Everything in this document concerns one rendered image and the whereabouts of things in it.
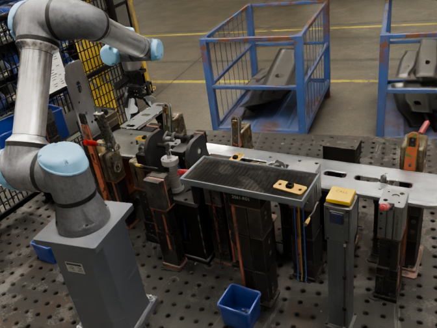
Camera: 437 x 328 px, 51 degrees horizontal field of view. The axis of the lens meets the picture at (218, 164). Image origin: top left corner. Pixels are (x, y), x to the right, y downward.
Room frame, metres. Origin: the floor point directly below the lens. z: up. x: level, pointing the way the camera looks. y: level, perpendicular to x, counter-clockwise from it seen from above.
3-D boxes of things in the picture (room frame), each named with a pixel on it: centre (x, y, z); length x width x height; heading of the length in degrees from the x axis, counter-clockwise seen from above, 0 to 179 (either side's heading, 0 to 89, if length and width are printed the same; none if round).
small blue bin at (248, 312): (1.01, 0.00, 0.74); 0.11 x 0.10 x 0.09; 57
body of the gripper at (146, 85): (1.77, 0.27, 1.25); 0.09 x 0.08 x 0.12; 57
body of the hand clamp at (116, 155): (1.61, 0.41, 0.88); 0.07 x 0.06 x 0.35; 147
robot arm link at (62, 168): (1.09, 0.41, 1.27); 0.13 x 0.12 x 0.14; 69
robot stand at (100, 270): (1.09, 0.40, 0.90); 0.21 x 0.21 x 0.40; 66
